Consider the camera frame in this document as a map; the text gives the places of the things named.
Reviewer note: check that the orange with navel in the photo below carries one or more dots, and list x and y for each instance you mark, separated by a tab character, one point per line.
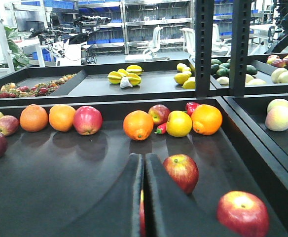
138	125

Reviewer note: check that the orange far right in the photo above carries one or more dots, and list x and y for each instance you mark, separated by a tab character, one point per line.
206	119

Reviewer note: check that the red apple behind lemon-apple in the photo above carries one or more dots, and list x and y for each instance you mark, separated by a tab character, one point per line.
159	114

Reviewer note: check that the small red-yellow apple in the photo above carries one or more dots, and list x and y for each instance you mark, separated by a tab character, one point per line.
8	125

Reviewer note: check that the pale peach back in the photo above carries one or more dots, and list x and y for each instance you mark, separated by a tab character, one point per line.
275	103

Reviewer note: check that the pale peach front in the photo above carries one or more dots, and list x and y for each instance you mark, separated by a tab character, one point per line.
277	119

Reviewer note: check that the yellow lemon middle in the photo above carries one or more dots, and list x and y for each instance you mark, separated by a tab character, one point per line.
181	77

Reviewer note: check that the yellow starfruit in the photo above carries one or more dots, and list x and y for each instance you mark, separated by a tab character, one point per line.
134	79
114	77
135	69

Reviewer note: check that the yellow lemon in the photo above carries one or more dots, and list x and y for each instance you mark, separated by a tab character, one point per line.
181	77
189	83

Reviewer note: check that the pale peach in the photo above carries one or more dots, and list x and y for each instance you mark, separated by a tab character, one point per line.
277	119
275	103

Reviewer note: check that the yellow lemon front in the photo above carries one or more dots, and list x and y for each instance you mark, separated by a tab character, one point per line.
189	83

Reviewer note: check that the black wooden produce stand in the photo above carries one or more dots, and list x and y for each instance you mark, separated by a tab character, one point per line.
62	184

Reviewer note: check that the yellow starfruit left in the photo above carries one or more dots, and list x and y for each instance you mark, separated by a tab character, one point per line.
114	77

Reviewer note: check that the red bell pepper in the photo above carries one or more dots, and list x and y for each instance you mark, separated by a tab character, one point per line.
190	107

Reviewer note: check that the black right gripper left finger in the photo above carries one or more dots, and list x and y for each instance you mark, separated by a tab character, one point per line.
117	213

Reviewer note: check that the yellow starfruit top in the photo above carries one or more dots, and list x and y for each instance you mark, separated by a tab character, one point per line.
135	69

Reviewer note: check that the garlic bulb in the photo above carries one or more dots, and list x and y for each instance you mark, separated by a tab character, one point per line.
124	83

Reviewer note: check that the yellow apple right group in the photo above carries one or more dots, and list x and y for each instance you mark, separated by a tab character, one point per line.
179	124

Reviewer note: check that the yellow starfruit right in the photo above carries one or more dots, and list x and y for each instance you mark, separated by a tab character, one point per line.
134	79

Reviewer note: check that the large pink-red apple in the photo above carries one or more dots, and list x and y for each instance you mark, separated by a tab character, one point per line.
87	120

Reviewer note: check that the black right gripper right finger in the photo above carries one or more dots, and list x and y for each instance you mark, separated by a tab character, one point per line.
169	212

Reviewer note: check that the red chili pepper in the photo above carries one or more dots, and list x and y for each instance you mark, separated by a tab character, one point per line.
161	129

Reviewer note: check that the black upright shelf post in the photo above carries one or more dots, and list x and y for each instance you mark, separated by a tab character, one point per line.
204	10
239	46

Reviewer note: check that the orange left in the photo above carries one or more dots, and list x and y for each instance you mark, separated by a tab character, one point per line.
33	118

